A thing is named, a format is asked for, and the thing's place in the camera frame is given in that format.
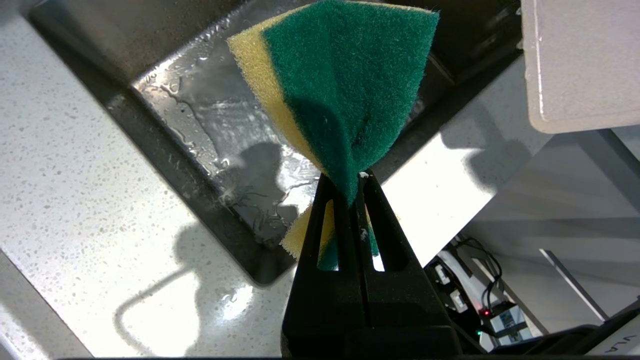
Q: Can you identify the grey sink cabinet front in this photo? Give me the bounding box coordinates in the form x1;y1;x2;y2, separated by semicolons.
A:
462;127;640;335

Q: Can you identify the white plastic cutting board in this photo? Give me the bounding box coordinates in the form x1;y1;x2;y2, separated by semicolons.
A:
520;0;640;135

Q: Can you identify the black cable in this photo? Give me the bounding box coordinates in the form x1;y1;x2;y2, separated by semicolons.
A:
456;237;504;307

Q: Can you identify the stainless steel sink basin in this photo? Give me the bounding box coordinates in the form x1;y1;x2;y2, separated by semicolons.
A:
27;0;524;288

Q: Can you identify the green and yellow scrub sponge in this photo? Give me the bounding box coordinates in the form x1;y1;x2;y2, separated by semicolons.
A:
227;0;440;271

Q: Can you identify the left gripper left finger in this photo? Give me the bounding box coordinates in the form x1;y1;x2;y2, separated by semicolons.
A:
281;173;372;357

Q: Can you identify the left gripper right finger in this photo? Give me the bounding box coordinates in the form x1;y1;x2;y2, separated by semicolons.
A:
354;170;453;331

